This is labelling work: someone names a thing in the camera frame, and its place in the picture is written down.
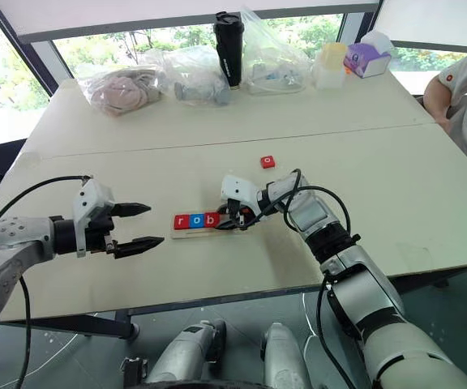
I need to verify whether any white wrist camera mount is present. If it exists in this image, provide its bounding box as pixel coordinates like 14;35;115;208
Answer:
220;174;261;215
72;178;116;259

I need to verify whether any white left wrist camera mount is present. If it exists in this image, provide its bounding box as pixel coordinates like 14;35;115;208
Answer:
72;178;116;259

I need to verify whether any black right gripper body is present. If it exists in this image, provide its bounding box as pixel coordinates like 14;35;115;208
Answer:
225;197;259;231

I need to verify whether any dark table frame bar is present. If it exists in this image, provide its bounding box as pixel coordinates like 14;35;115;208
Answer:
0;311;140;340

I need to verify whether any silver right robot leg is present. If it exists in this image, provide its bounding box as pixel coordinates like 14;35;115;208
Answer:
259;322;312;389

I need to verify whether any grey toy in plastic bag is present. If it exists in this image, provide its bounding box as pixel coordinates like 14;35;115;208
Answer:
143;44;234;108

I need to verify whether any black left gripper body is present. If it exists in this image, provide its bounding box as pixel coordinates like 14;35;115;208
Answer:
84;209;120;257

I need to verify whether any clear plastic bag with items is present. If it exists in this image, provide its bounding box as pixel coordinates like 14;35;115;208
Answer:
240;6;315;96

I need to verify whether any silver robot leg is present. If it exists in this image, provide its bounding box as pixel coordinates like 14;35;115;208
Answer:
259;322;312;389
145;318;228;384

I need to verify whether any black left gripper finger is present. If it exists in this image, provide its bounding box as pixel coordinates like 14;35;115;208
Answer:
110;201;153;220
113;236;166;261

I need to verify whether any silver left robot leg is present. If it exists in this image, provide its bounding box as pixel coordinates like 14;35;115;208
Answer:
145;318;228;384

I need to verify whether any pink plush in plastic bag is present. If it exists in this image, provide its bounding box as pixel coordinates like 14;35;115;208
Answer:
75;63;166;119

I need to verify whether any black travel tumbler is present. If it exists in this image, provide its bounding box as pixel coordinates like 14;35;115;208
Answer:
212;11;246;92

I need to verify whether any purple tissue box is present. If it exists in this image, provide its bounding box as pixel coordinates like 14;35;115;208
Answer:
343;31;394;79

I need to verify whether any white roller blind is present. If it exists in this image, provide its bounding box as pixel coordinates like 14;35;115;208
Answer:
4;0;381;45

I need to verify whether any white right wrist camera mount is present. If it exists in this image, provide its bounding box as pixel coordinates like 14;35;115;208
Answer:
220;174;261;215

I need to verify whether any wooden letter tray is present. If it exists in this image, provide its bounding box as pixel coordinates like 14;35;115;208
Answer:
169;211;255;241

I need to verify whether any translucent container with yellow lid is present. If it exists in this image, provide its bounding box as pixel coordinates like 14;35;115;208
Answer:
311;41;349;91

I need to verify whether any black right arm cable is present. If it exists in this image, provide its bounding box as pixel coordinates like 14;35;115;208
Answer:
257;168;361;389

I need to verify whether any dark window frame post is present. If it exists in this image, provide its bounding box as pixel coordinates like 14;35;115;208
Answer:
0;0;75;99

